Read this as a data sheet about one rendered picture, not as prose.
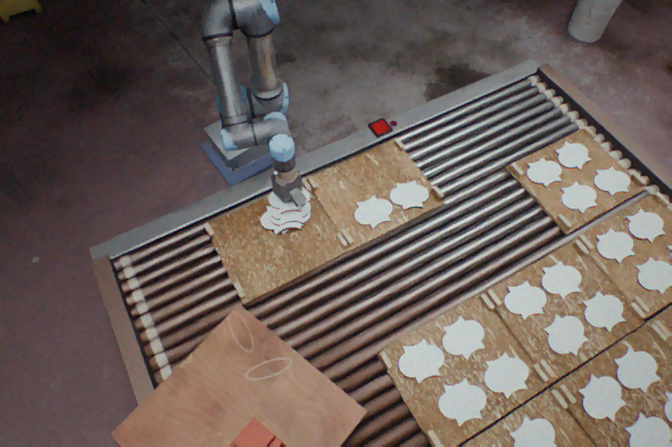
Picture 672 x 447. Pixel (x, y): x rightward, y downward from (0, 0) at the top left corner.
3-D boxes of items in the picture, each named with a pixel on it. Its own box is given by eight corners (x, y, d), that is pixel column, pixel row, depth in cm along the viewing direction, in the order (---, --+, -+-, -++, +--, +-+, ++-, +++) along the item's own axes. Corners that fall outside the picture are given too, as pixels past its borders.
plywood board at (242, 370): (113, 435, 141) (110, 434, 140) (240, 305, 163) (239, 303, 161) (241, 576, 123) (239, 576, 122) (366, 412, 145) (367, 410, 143)
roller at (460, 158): (132, 310, 177) (127, 304, 173) (562, 107, 230) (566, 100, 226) (136, 322, 175) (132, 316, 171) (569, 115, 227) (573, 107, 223)
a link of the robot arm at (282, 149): (290, 128, 165) (296, 149, 160) (293, 150, 174) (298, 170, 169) (266, 133, 164) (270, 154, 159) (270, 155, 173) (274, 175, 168)
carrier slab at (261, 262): (204, 227, 191) (203, 224, 189) (304, 181, 202) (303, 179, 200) (243, 305, 174) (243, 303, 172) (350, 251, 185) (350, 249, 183)
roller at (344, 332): (171, 417, 158) (167, 414, 154) (628, 170, 210) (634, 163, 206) (177, 432, 155) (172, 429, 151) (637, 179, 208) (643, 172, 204)
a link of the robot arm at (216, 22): (188, -5, 152) (224, 155, 165) (225, -11, 153) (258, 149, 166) (192, 0, 163) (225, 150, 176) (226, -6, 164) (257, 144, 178)
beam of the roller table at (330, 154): (95, 255, 191) (88, 247, 186) (528, 67, 247) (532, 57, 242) (101, 273, 187) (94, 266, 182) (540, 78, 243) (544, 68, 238)
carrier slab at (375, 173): (305, 181, 202) (305, 179, 201) (395, 141, 213) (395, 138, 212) (350, 252, 185) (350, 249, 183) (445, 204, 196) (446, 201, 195)
